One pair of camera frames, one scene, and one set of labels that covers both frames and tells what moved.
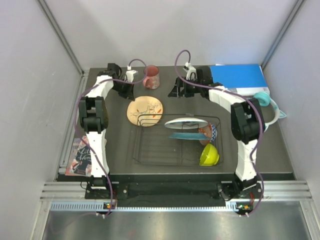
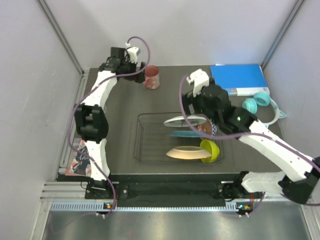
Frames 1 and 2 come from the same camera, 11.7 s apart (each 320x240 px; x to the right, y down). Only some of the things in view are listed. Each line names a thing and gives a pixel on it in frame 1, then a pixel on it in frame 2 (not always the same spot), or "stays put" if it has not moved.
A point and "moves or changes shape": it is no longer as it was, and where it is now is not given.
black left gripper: x=129 y=94 to x=138 y=78
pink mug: x=152 y=80 stays put
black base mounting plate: x=173 y=191 stays put
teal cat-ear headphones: x=264 y=100 stays put
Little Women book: x=80 y=162 stays put
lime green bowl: x=209 y=156 moves or changes shape
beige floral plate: x=145 y=111 to x=188 y=152
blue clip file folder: x=244 y=79 stays put
